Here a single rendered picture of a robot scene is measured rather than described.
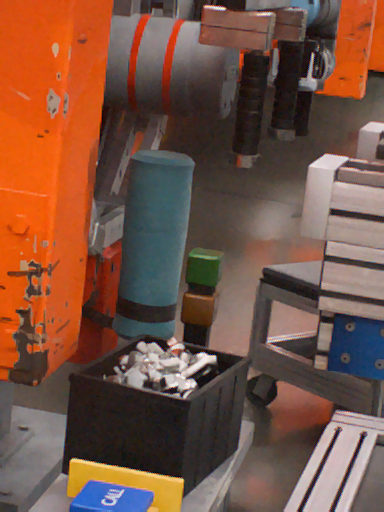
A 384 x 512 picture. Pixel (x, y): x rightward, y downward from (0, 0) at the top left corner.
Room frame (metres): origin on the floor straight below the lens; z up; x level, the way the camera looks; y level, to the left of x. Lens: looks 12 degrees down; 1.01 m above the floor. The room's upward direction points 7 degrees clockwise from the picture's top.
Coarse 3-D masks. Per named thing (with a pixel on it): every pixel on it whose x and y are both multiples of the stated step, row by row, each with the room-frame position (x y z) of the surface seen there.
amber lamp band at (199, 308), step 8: (184, 296) 1.61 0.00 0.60; (192, 296) 1.61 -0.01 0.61; (200, 296) 1.61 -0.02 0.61; (208, 296) 1.61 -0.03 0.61; (216, 296) 1.62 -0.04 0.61; (184, 304) 1.61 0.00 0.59; (192, 304) 1.61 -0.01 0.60; (200, 304) 1.61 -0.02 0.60; (208, 304) 1.61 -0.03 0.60; (216, 304) 1.62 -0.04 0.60; (184, 312) 1.61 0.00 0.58; (192, 312) 1.61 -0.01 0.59; (200, 312) 1.61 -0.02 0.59; (208, 312) 1.61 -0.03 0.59; (216, 312) 1.63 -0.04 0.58; (184, 320) 1.61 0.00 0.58; (192, 320) 1.61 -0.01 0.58; (200, 320) 1.61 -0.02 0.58; (208, 320) 1.61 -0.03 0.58
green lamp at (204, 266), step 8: (200, 248) 1.64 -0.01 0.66; (192, 256) 1.61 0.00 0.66; (200, 256) 1.61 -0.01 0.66; (208, 256) 1.61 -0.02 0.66; (216, 256) 1.61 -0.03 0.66; (224, 256) 1.64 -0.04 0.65; (192, 264) 1.61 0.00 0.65; (200, 264) 1.61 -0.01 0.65; (208, 264) 1.61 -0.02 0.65; (216, 264) 1.61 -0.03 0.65; (192, 272) 1.61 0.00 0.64; (200, 272) 1.61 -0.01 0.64; (208, 272) 1.61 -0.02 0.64; (216, 272) 1.61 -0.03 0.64; (192, 280) 1.61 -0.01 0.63; (200, 280) 1.61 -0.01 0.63; (208, 280) 1.61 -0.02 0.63; (216, 280) 1.61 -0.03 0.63
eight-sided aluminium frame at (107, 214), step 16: (144, 0) 2.23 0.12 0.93; (160, 0) 2.22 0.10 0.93; (176, 0) 2.22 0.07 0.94; (176, 16) 2.24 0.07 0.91; (128, 112) 2.22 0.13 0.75; (128, 128) 2.20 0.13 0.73; (144, 128) 2.22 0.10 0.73; (160, 128) 2.21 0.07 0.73; (128, 144) 2.19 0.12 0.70; (144, 144) 2.17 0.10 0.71; (112, 160) 2.15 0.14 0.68; (112, 176) 2.13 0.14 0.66; (112, 192) 2.12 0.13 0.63; (96, 208) 2.03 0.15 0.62; (112, 208) 2.08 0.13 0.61; (96, 224) 1.87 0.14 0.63; (112, 224) 1.97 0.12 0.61; (96, 240) 1.87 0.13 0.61; (112, 240) 1.98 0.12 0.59
